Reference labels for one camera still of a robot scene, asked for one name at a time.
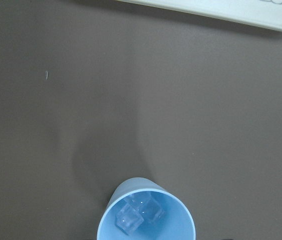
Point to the clear ice cube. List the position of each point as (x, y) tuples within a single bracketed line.
[(128, 219), (147, 206)]

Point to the light blue cup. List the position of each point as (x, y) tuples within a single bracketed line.
[(176, 223)]

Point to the cream rabbit tray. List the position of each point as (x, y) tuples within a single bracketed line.
[(258, 13)]

